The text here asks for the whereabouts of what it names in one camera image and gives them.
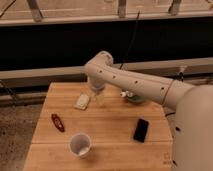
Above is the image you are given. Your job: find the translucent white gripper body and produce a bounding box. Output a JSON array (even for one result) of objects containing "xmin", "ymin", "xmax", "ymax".
[{"xmin": 88, "ymin": 80, "xmax": 105, "ymax": 105}]

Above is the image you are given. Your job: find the white sponge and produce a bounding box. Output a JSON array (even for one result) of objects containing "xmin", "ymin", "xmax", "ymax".
[{"xmin": 74, "ymin": 93, "xmax": 90, "ymax": 110}]

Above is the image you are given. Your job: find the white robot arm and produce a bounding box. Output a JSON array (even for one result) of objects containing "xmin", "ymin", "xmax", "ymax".
[{"xmin": 84, "ymin": 51, "xmax": 213, "ymax": 171}]

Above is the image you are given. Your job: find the white tube in bowl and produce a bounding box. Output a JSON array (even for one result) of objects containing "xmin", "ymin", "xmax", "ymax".
[{"xmin": 120, "ymin": 91, "xmax": 134, "ymax": 98}]

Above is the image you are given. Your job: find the green bowl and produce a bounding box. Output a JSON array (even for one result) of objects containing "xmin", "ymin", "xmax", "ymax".
[{"xmin": 128, "ymin": 95, "xmax": 146, "ymax": 103}]

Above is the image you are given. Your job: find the red pocket knife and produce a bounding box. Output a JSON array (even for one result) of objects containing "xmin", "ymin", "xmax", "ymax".
[{"xmin": 51, "ymin": 114, "xmax": 65, "ymax": 132}]

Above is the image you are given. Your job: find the black smartphone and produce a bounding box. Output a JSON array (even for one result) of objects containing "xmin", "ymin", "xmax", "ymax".
[{"xmin": 133, "ymin": 119, "xmax": 149, "ymax": 143}]

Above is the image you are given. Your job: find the white paper cup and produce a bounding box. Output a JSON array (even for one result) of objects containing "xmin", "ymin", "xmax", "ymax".
[{"xmin": 69, "ymin": 133, "xmax": 91, "ymax": 158}]

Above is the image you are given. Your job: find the black hanging cable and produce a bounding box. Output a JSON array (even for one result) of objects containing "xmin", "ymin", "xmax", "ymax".
[{"xmin": 119, "ymin": 9, "xmax": 141, "ymax": 70}]

